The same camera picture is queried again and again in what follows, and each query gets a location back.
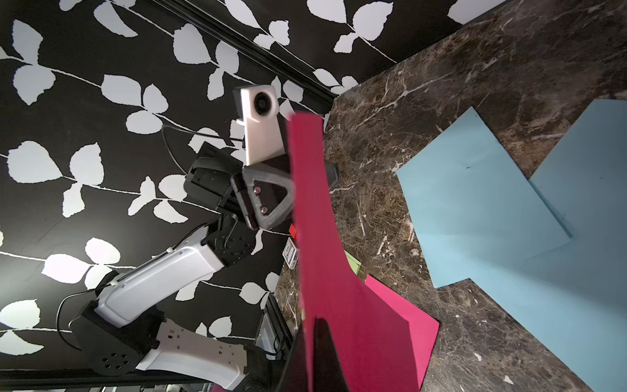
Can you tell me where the pink paper sheet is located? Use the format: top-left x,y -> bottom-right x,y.
287,113 -> 418,391
365,275 -> 440,391

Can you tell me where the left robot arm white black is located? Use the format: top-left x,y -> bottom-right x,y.
69,144 -> 293,391

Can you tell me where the playing card deck box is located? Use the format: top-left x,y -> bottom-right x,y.
282,238 -> 299,270

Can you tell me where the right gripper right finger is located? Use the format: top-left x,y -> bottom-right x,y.
312,318 -> 349,392

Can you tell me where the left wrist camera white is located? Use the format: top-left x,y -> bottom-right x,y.
233,85 -> 285,166

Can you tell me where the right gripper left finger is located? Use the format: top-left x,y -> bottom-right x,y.
275,326 -> 310,392

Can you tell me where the light blue paper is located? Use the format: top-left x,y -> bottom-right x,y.
396,108 -> 571,288
438,99 -> 626,391

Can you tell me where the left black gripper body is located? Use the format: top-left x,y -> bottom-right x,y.
184,142 -> 243,216

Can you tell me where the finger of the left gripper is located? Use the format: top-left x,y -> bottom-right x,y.
230,163 -> 295,230

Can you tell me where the yellow-green paper sheet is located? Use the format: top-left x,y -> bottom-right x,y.
345,251 -> 362,275

